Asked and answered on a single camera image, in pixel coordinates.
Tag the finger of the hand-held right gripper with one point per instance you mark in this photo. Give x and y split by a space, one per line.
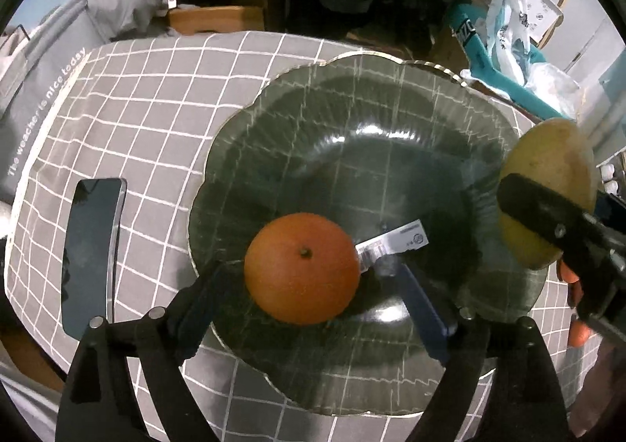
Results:
611 212
543 210

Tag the grey jacket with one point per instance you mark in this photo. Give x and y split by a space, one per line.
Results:
117 2

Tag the grey checked tablecloth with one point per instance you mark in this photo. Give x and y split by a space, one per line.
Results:
146 104

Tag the grey printed tote bag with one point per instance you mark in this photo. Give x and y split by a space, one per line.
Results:
34 95

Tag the black smartphone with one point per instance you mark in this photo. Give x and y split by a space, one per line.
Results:
90 251

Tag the white printed box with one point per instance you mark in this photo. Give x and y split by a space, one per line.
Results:
543 16

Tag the teal box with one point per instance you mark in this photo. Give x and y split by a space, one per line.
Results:
494 65

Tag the shoe rack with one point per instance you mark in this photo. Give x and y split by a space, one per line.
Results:
609 178

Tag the white barcode label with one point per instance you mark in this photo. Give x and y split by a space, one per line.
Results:
396 244

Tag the white printed plastic bag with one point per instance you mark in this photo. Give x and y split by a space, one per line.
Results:
508 21

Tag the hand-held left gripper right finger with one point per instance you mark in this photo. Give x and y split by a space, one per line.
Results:
423 310

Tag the scalloped dark glass plate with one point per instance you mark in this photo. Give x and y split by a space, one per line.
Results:
367 153

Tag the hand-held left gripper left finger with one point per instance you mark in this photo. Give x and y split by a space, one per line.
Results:
195 322

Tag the clear plastic bag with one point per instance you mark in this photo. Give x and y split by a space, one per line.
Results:
552 87

